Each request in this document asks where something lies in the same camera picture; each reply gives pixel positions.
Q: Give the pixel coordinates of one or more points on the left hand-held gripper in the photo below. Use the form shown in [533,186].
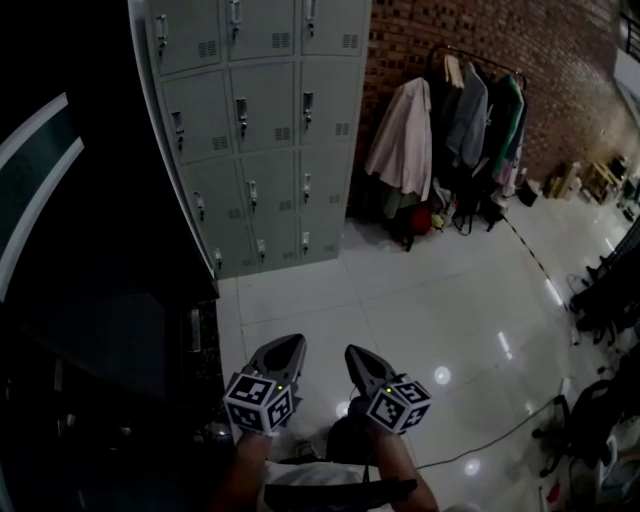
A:
[250,400]

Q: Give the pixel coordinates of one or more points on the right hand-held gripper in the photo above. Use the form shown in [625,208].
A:
[400,407]

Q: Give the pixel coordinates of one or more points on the grey metal locker cabinet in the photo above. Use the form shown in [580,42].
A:
[265,110]

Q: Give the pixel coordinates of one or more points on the person's right forearm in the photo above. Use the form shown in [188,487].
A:
[400,465]

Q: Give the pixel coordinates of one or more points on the person's left forearm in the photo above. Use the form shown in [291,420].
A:
[245,470]

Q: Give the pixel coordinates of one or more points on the person's leg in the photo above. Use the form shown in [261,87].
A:
[345,440]

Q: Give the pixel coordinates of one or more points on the person's white shirt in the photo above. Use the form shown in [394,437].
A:
[310,472]

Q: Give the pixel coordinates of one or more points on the red bag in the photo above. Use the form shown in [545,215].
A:
[421,220]

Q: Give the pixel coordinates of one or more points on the yellow-green small object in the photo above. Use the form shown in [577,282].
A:
[438,222]

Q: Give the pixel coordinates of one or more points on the black counter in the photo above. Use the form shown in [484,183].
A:
[100,390]

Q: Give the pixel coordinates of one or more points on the black office chair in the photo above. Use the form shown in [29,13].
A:
[590,425]
[610,295]

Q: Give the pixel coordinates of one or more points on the black waste bin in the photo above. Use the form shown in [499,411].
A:
[527,194]

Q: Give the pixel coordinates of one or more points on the grey hooded jacket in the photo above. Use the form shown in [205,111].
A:
[470,120]

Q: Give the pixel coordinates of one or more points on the cardboard boxes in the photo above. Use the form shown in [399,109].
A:
[562,180]

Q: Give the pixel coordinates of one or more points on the green garment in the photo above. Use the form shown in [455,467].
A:
[510,125]

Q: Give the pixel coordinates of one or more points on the wooden stool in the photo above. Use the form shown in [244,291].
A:
[605,177]

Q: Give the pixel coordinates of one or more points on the white green striped panel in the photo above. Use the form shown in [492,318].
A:
[35,165]

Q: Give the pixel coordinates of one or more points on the beige garment on wooden hanger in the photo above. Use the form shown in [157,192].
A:
[454,70]

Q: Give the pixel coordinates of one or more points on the black metal clothes rack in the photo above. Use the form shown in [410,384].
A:
[435,55]

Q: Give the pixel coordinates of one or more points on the black-headed locker key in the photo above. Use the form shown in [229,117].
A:
[310,27]
[233,30]

